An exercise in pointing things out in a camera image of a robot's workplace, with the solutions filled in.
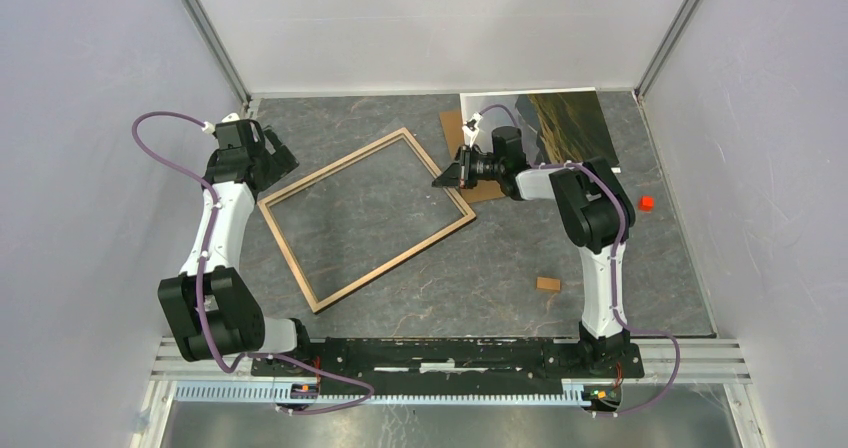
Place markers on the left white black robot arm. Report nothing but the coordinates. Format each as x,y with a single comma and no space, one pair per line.
208,307

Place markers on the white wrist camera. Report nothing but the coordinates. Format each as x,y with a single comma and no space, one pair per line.
210,128
470,130

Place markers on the brown cardboard backing board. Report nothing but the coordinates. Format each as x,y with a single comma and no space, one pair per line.
485,190

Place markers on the flat wooden block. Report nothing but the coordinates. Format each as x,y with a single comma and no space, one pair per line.
547,284

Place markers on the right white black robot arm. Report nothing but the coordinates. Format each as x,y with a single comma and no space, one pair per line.
596,214

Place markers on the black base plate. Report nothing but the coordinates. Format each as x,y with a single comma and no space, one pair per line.
464,366

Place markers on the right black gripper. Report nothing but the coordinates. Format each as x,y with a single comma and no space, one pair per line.
458,174

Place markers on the aluminium rail frame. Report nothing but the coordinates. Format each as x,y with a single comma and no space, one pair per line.
292,386

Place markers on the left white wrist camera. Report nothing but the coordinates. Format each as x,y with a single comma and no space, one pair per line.
210,128

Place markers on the red cube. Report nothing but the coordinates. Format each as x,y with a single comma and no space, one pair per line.
646,203

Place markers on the landscape photo print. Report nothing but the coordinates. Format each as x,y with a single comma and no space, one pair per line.
557,125

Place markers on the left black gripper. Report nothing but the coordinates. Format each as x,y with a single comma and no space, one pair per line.
281,152

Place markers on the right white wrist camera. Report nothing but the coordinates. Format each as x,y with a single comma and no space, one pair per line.
470,130

